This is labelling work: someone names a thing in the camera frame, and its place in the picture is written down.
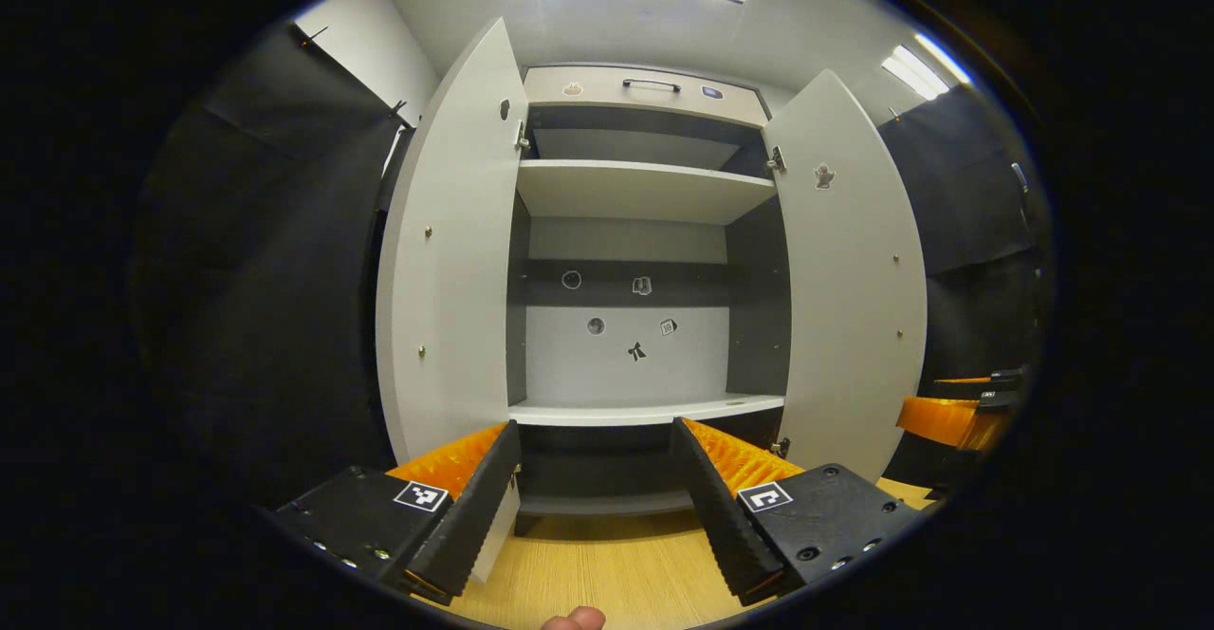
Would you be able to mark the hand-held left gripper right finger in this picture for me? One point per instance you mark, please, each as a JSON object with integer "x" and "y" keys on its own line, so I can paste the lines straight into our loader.
{"x": 726, "y": 526}

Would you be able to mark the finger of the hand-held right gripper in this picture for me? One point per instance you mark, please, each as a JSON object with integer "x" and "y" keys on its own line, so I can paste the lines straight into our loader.
{"x": 1005, "y": 380}
{"x": 948, "y": 421}

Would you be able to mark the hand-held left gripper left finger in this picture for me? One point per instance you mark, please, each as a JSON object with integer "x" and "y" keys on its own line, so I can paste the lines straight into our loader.
{"x": 469, "y": 526}

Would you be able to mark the grey shoe cabinet door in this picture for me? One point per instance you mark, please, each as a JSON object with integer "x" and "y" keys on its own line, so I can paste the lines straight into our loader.
{"x": 455, "y": 279}
{"x": 854, "y": 326}

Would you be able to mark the white cabinet shelf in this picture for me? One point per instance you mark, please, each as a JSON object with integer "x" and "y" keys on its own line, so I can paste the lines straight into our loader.
{"x": 645, "y": 414}
{"x": 635, "y": 192}

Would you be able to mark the metal door hinge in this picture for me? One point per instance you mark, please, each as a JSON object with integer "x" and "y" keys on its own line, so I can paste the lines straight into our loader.
{"x": 523, "y": 137}
{"x": 777, "y": 160}

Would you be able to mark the small ceiling light panel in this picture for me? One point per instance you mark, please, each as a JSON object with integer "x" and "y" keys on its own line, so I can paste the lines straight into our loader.
{"x": 915, "y": 70}

